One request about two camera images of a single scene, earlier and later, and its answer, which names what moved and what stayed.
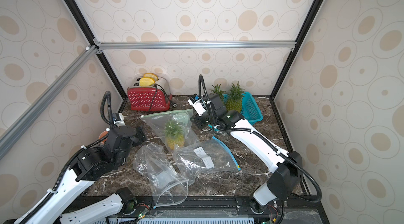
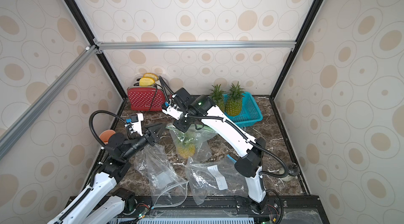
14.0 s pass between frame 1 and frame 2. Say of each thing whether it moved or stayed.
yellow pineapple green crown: stayed
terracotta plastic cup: stayed
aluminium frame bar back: stayed
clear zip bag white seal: stayed
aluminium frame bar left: stayed
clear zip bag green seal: moved
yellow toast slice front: stayed
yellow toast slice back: stayed
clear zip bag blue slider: moved
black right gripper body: moved
